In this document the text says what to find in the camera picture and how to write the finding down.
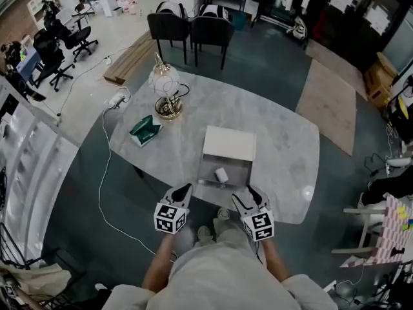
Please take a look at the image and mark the cardboard box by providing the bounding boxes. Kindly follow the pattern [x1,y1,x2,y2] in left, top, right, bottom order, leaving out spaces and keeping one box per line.
[363,51,398,110]

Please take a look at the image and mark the person's right forearm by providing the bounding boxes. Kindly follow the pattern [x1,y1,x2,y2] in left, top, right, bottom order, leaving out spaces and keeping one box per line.
[259,237,293,284]

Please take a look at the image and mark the black standing fan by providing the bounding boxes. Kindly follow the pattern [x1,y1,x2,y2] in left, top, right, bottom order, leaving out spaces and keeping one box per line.
[386,74,413,134]

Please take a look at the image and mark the dark grey armchair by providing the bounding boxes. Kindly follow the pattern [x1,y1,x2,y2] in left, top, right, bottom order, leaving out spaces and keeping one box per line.
[146,11,192,65]
[190,15,236,71]

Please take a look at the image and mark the person's white shirt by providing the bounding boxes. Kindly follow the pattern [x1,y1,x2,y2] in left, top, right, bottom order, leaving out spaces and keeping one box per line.
[102,237,339,310]

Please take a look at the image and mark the white black backpack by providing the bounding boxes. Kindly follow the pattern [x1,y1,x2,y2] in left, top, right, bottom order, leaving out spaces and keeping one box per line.
[156,1,189,20]
[197,4,230,21]

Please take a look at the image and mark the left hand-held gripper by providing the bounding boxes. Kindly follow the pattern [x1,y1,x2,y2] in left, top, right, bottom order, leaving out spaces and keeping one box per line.
[154,183,194,236]

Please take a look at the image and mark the person's left shoe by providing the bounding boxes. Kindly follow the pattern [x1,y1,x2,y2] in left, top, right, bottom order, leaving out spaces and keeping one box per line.
[197,225,213,243]

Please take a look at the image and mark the white bookshelf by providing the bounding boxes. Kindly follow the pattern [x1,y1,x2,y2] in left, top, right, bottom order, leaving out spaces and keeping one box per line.
[26,0,55,23]

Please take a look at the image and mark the teal bin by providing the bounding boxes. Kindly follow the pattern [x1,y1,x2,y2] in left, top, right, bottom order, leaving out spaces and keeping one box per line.
[230,11,248,32]

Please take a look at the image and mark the white power strip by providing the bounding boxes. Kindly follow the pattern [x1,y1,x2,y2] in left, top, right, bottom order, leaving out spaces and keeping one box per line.
[107,87,132,110]

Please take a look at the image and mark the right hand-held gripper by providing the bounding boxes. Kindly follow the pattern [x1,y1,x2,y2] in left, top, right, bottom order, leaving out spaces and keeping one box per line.
[231,185,276,243]

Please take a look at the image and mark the black office chair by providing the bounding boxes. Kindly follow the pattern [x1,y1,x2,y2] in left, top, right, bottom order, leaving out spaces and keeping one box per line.
[32,27,76,93]
[53,18,99,64]

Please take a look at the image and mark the white floor cable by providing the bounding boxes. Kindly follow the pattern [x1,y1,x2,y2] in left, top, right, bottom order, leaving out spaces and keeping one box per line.
[97,107,177,261]

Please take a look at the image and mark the green tissue packet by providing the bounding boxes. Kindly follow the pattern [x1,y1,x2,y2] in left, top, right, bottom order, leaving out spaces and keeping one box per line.
[128,114,165,149]

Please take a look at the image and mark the pink checkered board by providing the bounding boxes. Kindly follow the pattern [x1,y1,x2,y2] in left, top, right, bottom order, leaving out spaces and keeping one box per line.
[338,194,413,268]

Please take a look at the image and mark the brown floor mat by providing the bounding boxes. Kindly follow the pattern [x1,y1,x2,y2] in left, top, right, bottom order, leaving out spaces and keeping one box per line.
[294,57,358,157]

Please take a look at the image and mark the blue table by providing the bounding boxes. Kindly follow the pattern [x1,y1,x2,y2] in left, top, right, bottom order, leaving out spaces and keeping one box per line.
[15,46,43,81]

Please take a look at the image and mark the white box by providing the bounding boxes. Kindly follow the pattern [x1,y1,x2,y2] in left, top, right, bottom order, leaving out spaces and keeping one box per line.
[197,125,258,187]

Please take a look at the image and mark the person's left forearm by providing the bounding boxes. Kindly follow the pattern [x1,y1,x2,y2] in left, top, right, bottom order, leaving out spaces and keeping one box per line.
[141,231,177,293]

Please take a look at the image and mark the person's light trousers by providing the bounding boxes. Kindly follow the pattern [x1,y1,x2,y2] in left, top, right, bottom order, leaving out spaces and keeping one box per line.
[193,217,256,250]

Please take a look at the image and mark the gold globe table lamp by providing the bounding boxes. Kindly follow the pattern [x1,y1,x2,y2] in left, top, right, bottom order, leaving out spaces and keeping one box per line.
[148,51,192,121]

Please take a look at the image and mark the wooden board stack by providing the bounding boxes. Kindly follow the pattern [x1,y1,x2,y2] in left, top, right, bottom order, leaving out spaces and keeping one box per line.
[103,32,159,86]

